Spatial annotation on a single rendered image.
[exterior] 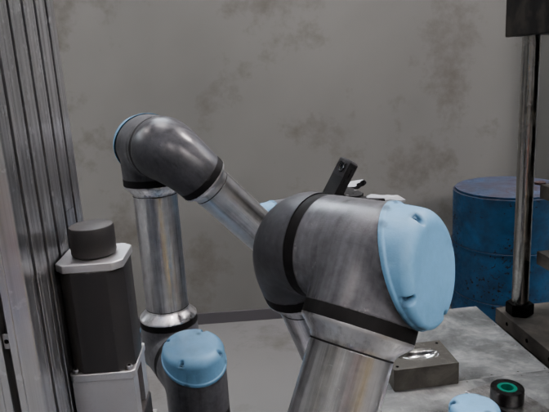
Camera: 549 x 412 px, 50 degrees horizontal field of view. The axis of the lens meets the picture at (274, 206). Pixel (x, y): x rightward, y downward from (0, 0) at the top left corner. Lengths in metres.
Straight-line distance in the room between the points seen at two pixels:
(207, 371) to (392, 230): 0.62
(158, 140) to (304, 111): 2.94
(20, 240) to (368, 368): 0.40
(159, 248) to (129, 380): 0.38
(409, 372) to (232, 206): 0.97
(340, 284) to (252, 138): 3.37
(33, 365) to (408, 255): 0.45
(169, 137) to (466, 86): 3.29
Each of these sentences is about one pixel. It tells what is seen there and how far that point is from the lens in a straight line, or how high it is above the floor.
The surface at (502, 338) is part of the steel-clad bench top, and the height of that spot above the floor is 0.80.
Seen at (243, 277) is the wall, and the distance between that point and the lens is 4.13.
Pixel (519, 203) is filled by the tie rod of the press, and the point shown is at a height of 1.22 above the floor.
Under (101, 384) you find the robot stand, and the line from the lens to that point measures 0.85.
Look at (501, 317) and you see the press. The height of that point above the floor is 0.76.
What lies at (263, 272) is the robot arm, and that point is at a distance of 0.65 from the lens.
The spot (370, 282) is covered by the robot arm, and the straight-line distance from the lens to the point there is 0.55.
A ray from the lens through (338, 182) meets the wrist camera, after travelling 1.31.
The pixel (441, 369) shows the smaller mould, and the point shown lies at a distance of 1.86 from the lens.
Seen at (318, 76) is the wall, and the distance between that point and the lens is 3.90.
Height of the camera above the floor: 1.76
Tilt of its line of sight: 14 degrees down
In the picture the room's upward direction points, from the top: 3 degrees counter-clockwise
